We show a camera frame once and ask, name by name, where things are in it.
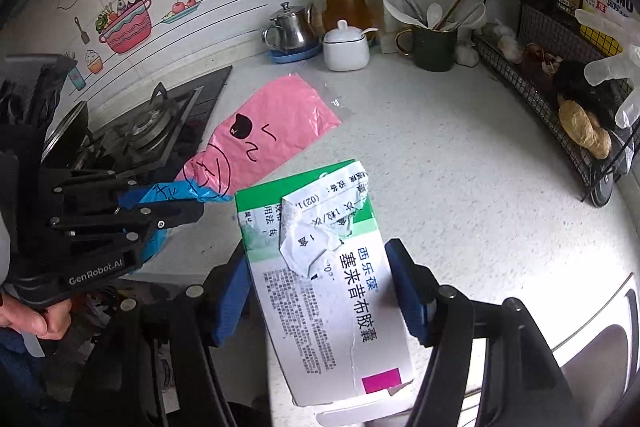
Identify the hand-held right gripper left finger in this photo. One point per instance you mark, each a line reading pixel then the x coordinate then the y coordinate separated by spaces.
pixel 230 302

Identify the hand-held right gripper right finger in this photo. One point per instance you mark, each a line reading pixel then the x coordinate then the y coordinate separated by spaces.
pixel 410 292

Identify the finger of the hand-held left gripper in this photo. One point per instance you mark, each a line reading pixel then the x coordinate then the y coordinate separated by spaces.
pixel 100 189
pixel 170 214

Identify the blue plastic packet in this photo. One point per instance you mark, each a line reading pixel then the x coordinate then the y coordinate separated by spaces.
pixel 175 193

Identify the green white medicine box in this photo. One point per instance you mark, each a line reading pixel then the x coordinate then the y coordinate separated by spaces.
pixel 320 307

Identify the pink plastic bag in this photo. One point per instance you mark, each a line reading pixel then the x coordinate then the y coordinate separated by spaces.
pixel 270 132

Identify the person's left hand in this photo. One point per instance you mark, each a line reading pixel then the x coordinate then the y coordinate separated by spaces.
pixel 35 322

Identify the black frying pan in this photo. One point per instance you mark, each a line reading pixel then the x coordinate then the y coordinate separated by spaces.
pixel 62 137

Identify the black gas stove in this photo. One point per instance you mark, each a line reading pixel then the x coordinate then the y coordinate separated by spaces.
pixel 150 127

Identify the steel sink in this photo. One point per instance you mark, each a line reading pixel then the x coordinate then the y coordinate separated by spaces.
pixel 605 347

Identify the blue saucer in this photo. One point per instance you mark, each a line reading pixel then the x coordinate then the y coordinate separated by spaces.
pixel 295 54

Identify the steel teapot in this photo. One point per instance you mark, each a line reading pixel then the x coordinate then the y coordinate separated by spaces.
pixel 290 29

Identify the ginger root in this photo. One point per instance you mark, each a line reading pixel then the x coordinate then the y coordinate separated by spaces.
pixel 582 129

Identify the white sugar bowl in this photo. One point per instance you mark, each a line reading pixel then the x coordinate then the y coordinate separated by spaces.
pixel 345 52

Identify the garlic bulb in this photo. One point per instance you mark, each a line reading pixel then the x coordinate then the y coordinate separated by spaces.
pixel 467 56

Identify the dark green mug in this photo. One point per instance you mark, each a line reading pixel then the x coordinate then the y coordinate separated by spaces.
pixel 430 49

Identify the white soup spoon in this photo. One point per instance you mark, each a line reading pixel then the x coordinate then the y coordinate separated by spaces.
pixel 434 14

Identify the wooden chopsticks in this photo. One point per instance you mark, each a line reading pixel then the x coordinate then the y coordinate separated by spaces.
pixel 455 4

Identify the white rubber glove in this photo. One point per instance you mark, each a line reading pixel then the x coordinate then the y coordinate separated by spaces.
pixel 610 67

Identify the kitchen wall decal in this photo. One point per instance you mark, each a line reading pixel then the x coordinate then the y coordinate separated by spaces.
pixel 125 22

